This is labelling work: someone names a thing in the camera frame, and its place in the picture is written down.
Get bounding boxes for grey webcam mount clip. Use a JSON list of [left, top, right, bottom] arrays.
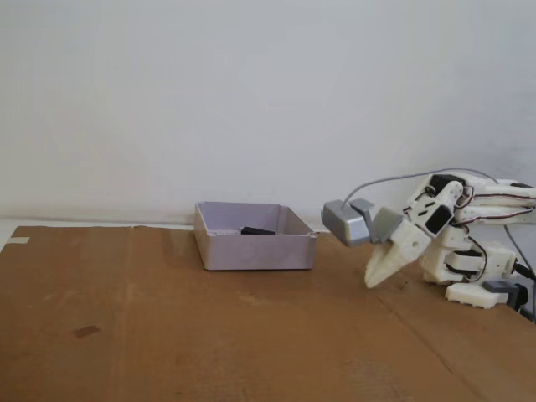
[[348, 198, 405, 244]]

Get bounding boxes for grey table clamp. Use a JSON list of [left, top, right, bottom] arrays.
[[482, 280, 536, 324]]

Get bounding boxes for pale grey plastic box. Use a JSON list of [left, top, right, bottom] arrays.
[[193, 201, 318, 272]]

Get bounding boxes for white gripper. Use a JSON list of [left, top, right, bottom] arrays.
[[364, 220, 432, 290]]

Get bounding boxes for brown cardboard sheet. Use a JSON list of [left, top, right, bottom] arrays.
[[0, 224, 536, 402]]

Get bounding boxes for grey webcam cable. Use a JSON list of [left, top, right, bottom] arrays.
[[343, 169, 536, 273]]

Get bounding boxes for silver webcam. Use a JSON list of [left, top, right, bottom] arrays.
[[322, 199, 373, 248]]

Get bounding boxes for black power cable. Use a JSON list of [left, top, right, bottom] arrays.
[[513, 261, 536, 282]]

